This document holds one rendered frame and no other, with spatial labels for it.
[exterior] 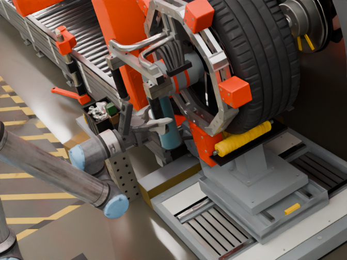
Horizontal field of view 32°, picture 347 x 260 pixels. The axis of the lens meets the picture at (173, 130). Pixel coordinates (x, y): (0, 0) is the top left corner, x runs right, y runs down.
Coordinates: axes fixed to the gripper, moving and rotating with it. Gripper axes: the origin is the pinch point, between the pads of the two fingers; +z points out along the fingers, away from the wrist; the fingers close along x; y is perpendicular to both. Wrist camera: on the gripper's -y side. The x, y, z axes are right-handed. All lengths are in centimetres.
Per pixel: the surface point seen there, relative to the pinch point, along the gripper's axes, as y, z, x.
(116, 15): -17, 13, -57
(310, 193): 66, 50, 7
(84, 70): 49, 17, -166
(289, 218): 69, 35, 11
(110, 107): 17, -5, -50
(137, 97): 22, 10, -57
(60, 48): 35, 11, -178
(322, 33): 1, 72, 2
